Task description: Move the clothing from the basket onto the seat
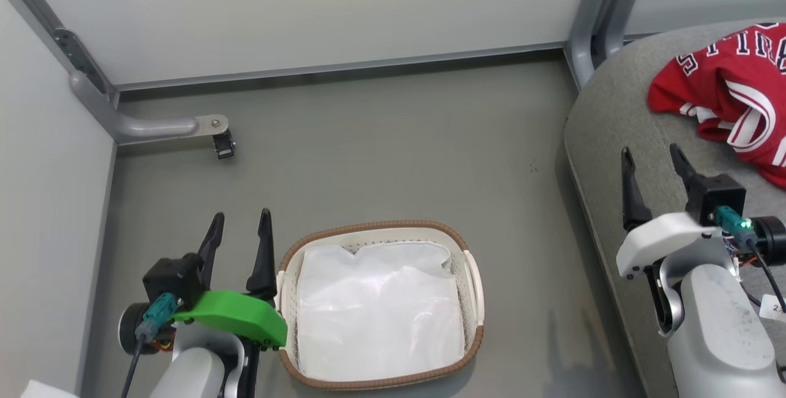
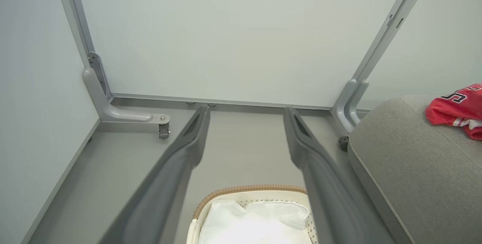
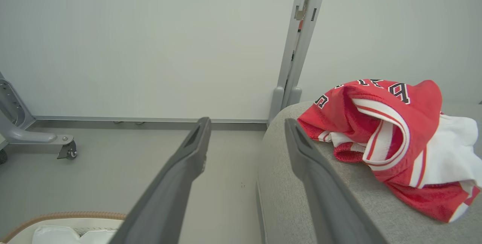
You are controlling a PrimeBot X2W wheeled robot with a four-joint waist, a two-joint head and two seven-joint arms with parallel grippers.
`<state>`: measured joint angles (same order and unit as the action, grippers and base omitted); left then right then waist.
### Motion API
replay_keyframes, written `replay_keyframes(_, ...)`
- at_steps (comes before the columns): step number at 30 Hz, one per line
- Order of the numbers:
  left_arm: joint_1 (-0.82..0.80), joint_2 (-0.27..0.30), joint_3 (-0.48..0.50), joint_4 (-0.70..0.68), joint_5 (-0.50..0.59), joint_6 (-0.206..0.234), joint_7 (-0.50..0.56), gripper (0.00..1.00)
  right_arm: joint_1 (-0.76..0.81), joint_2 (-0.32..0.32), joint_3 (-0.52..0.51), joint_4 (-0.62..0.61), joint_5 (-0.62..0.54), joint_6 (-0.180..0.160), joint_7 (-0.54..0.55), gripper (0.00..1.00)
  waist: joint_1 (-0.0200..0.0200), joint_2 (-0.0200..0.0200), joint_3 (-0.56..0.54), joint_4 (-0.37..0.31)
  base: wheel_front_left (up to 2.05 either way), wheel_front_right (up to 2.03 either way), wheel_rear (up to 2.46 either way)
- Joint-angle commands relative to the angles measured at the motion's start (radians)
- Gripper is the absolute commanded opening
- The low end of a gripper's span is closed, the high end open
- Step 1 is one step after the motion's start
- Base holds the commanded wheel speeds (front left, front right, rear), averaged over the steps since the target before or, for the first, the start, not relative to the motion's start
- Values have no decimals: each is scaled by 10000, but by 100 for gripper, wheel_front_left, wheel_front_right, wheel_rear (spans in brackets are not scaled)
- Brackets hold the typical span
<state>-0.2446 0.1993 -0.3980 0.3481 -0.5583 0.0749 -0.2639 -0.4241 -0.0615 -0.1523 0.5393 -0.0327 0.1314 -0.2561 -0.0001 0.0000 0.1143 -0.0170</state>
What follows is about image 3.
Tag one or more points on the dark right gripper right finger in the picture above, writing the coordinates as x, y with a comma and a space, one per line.
327, 199

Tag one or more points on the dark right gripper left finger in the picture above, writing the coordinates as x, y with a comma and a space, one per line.
169, 195

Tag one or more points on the red shorts with white band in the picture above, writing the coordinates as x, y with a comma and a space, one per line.
437, 195

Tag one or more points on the red jersey with striped trim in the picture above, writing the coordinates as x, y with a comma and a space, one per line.
418, 112

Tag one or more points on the white basket with brown rim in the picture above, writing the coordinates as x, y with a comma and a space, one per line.
22, 227

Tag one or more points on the grey fabric sofa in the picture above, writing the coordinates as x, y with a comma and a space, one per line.
301, 214

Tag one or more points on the black caster wheel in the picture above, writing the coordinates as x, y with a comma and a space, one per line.
69, 150

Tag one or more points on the white garment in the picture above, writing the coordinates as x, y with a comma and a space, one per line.
56, 234

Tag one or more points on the grey partition foot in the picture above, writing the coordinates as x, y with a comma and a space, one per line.
34, 137

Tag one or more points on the grey double partition post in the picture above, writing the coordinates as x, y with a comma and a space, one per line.
297, 48

